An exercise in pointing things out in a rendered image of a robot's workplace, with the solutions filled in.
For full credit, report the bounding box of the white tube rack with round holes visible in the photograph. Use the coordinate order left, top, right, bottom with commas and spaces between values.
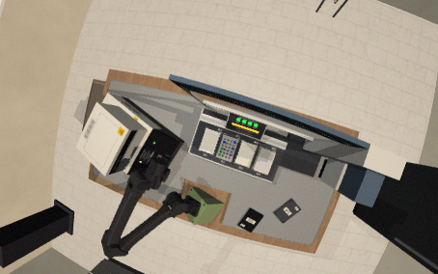
216, 134, 239, 162

